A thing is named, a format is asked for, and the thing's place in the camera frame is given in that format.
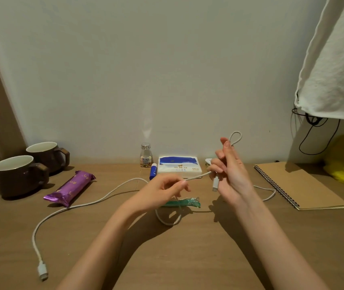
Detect brown spiral notebook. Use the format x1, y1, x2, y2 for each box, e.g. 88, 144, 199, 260
253, 161, 344, 211

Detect person's right hand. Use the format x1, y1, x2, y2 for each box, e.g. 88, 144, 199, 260
207, 137, 256, 209

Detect brown mug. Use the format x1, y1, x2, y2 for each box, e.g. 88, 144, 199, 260
26, 141, 70, 174
0, 155, 50, 199

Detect person's left hand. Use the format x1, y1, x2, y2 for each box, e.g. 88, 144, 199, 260
129, 173, 191, 215

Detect white usb cable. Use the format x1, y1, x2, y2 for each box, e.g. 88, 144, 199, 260
32, 130, 243, 281

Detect small glass bottle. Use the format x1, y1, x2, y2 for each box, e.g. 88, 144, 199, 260
139, 143, 154, 168

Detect blue white tissue pack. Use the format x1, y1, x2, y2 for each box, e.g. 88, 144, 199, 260
157, 155, 203, 178

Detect person's left forearm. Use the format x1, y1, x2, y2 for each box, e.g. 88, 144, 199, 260
57, 202, 148, 290

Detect green toothbrush packet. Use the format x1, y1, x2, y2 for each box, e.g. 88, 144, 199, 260
161, 197, 201, 209

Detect purple snack wrapper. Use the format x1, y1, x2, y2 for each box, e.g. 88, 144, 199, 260
43, 170, 96, 208

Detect black wire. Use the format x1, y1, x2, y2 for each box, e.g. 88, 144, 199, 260
291, 108, 341, 156

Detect person's right forearm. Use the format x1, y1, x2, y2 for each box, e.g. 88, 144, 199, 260
235, 191, 329, 290

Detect white hanging cloth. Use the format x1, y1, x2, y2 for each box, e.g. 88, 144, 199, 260
294, 0, 344, 123

